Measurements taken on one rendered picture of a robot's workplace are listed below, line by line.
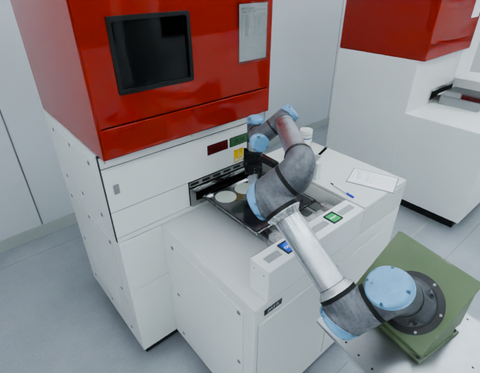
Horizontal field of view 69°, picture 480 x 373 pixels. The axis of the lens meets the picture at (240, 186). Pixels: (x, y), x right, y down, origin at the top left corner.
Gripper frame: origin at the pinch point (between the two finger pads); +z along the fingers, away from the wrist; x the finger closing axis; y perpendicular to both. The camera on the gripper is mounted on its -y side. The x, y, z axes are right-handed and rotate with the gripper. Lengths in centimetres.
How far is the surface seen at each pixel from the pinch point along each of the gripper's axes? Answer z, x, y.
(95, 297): 91, -16, 102
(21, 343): 90, 15, 134
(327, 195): -2.4, 14.4, -29.3
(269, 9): -74, -18, -5
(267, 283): -2, 62, 4
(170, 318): 71, 19, 49
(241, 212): 0.6, 19.1, 9.7
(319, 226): -5.6, 38.7, -18.7
